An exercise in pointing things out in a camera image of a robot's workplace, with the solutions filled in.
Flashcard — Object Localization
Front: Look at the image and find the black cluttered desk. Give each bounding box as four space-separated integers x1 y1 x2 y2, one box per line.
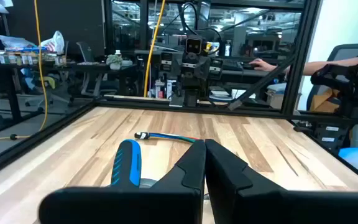
0 54 138 135

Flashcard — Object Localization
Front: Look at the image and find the multicolour wire bundle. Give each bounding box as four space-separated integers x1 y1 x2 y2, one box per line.
134 131 200 145

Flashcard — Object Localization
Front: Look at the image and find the black office chair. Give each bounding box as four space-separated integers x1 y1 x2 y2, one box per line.
68 41 119 105
305 43 358 113

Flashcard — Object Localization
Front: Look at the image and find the yellow extension cord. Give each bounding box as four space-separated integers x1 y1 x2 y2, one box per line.
0 0 49 144
142 0 167 98

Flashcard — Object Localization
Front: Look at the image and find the grey duct tape roll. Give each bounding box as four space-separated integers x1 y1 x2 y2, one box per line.
139 177 158 189

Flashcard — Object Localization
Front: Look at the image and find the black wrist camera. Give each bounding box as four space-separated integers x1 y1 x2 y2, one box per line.
185 36 203 56

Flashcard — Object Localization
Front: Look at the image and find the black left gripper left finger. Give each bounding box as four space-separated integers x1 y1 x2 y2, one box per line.
38 139 207 224

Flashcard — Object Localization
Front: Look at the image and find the black aluminium frame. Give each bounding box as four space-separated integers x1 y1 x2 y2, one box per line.
0 0 358 187

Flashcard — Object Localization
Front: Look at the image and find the dark grey desk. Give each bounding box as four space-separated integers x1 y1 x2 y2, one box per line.
135 49 291 94

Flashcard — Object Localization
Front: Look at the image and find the small potted plant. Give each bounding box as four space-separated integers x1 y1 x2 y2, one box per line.
105 53 124 71

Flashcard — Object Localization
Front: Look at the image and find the black keyboard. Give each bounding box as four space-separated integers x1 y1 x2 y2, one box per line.
221 59 260 71

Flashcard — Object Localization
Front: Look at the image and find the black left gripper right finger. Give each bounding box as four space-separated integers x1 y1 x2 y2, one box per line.
204 138 358 224

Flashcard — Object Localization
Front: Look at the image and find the white plastic bag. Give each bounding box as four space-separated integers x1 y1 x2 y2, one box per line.
40 30 66 55

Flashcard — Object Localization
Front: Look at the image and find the person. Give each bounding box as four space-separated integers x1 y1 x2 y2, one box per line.
249 49 358 77

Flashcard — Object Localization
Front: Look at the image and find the blue black handled screwdriver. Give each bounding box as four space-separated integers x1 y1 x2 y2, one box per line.
109 139 143 189

